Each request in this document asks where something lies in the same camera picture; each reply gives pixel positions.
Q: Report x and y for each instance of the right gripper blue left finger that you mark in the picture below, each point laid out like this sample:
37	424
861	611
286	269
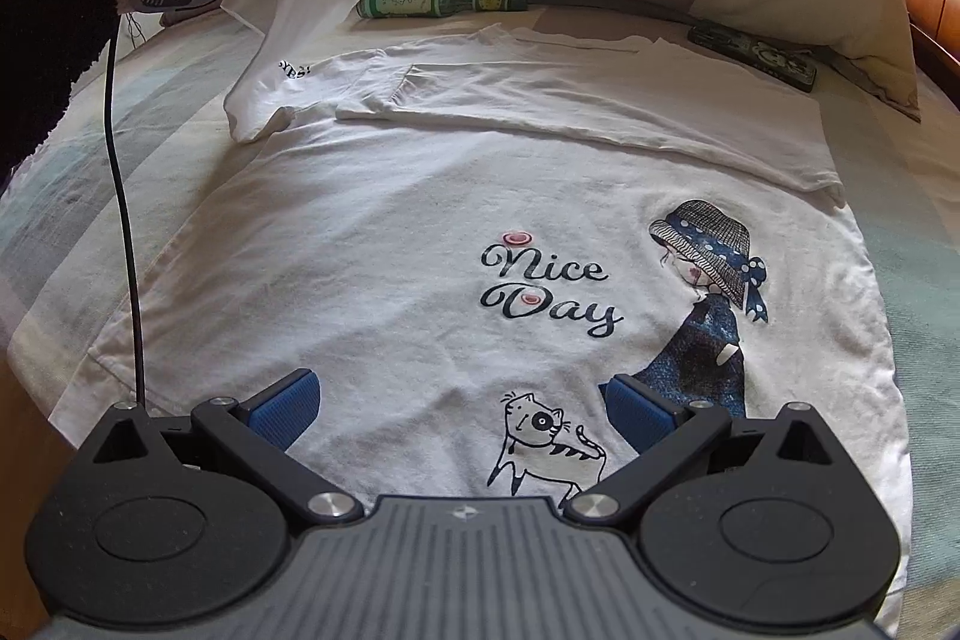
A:
248	439

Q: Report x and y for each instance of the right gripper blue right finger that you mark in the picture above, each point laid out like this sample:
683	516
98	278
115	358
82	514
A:
671	442

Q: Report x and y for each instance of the white printed t-shirt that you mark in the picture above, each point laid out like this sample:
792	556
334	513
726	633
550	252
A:
450	220

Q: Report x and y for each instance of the black fleece left sleeve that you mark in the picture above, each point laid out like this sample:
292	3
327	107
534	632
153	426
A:
46	46

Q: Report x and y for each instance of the green glass bottle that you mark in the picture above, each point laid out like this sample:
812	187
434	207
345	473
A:
373	9

